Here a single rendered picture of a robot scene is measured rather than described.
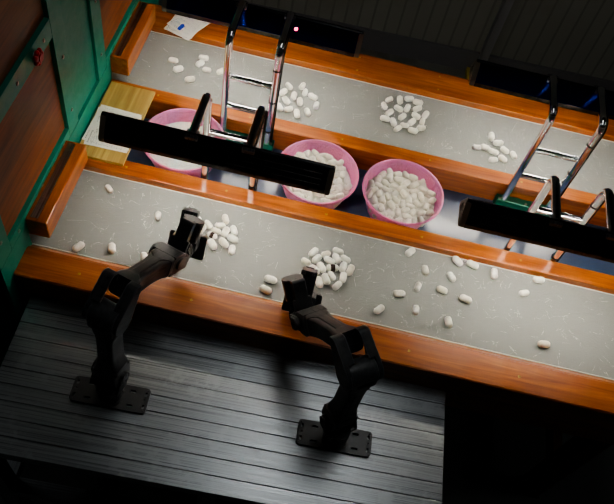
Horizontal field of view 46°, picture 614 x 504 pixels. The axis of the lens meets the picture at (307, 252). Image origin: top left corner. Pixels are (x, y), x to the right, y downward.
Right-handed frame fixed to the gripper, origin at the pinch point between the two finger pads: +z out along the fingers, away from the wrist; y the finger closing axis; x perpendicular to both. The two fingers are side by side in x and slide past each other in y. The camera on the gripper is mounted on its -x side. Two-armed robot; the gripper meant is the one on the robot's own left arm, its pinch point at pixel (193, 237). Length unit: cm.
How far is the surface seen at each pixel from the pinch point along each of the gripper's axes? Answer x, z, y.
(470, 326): 8, 2, -84
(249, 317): 15.6, -10.7, -20.9
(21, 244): 10.2, -10.0, 43.8
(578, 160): -44, 28, -107
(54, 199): -2.6, -4.0, 38.8
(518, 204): -25, 44, -98
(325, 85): -47, 67, -26
